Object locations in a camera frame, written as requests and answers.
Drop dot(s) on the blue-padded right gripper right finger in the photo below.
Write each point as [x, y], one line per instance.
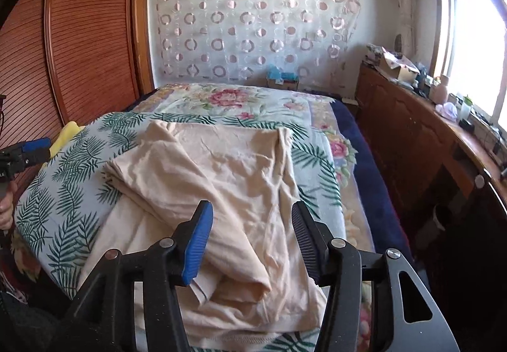
[404, 315]

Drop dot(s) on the peach printed t-shirt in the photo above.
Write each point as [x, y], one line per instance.
[252, 285]

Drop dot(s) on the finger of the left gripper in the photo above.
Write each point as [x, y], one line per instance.
[36, 156]
[42, 143]

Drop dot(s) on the pink ceramic vase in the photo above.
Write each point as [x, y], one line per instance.
[440, 92]

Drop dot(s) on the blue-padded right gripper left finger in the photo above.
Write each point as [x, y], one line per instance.
[101, 316]

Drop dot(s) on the floral pink quilt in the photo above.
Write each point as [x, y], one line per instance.
[323, 157]

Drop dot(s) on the open cardboard box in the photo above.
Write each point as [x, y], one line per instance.
[401, 69]

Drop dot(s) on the yellow pillow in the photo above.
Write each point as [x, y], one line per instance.
[68, 132]

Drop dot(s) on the dark blue bed sheet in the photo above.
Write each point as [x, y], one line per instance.
[383, 222]

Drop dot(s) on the blue tissue box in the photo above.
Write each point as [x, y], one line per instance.
[278, 79]

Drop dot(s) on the palm leaf print blanket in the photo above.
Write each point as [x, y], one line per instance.
[62, 211]

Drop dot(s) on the person's left hand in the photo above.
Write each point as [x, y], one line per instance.
[7, 207]

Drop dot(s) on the brown wooden sideboard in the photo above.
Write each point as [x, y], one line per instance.
[427, 161]

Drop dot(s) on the bright window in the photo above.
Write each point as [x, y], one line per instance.
[472, 54]

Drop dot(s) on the sheer circle-pattern curtain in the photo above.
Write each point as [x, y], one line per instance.
[241, 41]

